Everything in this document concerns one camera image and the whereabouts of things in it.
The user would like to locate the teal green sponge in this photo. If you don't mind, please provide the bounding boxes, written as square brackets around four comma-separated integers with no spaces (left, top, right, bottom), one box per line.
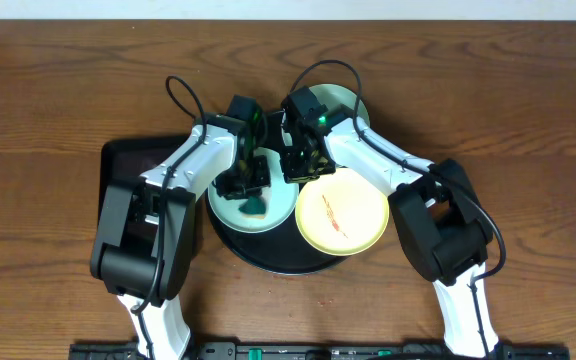
[238,195,267,219]

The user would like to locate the light blue plate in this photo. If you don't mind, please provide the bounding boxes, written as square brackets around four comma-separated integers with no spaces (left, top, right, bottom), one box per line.
[309,84,356,131]
[207,148,299,233]

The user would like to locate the light blue plate top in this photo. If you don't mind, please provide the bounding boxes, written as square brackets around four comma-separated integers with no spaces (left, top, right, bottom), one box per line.
[309,84,356,131]

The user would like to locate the yellow plate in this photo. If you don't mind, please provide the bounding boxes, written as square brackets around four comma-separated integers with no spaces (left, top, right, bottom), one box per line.
[295,168,389,256]

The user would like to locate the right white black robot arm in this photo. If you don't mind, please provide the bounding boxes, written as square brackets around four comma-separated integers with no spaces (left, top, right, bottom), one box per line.
[281,86,503,359]

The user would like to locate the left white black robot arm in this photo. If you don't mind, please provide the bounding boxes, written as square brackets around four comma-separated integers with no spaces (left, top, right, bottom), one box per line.
[90,95,270,359]

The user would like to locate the round black tray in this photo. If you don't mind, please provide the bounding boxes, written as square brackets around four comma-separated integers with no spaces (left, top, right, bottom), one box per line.
[204,109,384,276]

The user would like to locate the rectangular black tray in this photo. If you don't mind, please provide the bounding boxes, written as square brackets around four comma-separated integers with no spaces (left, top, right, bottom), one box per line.
[96,134,200,251]

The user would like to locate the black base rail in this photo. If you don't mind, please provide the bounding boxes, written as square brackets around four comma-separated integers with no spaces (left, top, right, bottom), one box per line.
[68,342,570,360]

